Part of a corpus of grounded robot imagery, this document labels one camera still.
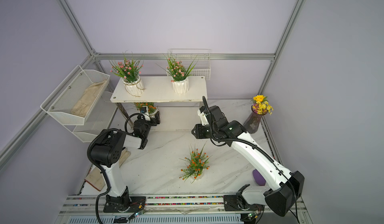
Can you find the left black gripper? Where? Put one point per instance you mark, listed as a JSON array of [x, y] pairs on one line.
[[157, 121]]

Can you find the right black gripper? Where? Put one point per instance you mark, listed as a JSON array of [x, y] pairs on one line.
[[200, 131]]

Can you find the orange flower pot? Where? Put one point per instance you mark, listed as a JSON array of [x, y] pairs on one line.
[[196, 163], [151, 106]]

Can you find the pink flower pot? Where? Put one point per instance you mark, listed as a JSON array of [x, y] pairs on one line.
[[129, 71], [179, 73]]

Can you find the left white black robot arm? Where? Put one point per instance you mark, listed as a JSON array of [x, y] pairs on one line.
[[104, 153]]

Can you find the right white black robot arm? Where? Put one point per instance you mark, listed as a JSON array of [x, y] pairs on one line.
[[284, 187]]

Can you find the white two-tier rack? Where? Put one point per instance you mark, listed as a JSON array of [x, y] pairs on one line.
[[179, 112]]

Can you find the orange flower pot front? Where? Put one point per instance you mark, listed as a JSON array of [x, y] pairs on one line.
[[196, 163]]

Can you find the purple vase yellow flowers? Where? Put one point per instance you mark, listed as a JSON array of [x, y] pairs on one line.
[[259, 108]]

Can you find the beige glove in bin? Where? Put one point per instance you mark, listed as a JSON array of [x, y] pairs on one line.
[[84, 104]]

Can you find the purple pink garden trowel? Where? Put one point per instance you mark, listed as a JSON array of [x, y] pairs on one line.
[[259, 179]]

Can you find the beige glove on table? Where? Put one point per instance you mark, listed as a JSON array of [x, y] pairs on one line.
[[95, 177]]

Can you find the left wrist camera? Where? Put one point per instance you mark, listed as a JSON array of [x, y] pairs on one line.
[[144, 110]]

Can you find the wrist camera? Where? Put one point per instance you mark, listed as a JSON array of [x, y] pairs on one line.
[[203, 116], [144, 110]]

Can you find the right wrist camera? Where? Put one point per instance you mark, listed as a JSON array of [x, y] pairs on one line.
[[203, 116]]

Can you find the lower white mesh wall bin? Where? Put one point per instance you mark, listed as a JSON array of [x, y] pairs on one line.
[[99, 119]]

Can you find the white mesh wall bin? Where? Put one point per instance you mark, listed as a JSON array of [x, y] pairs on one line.
[[60, 102], [99, 119]]

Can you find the white wire basket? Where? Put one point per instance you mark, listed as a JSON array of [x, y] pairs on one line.
[[200, 58]]

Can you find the upper white mesh wall bin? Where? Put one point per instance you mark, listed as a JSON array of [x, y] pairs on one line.
[[60, 102]]

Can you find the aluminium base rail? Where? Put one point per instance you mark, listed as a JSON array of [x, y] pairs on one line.
[[176, 209]]

